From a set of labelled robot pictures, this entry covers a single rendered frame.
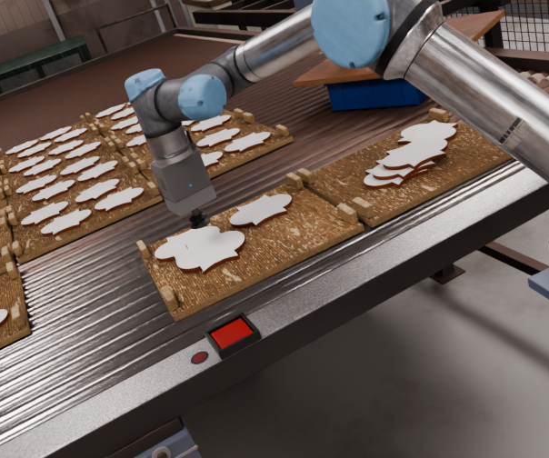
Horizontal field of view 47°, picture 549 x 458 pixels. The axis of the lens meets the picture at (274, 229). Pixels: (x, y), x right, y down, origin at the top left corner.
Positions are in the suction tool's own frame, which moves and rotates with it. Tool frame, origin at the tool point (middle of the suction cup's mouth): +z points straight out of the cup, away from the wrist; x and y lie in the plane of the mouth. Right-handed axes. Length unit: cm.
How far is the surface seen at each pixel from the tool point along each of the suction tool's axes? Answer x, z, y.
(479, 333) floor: -26, 101, -90
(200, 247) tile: -2.5, 5.9, 1.2
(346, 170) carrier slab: -4.5, 7.8, -40.1
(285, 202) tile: -3.4, 6.8, -21.6
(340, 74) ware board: -42, -3, -71
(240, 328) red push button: 27.1, 8.5, 8.9
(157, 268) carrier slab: -7.6, 7.8, 10.1
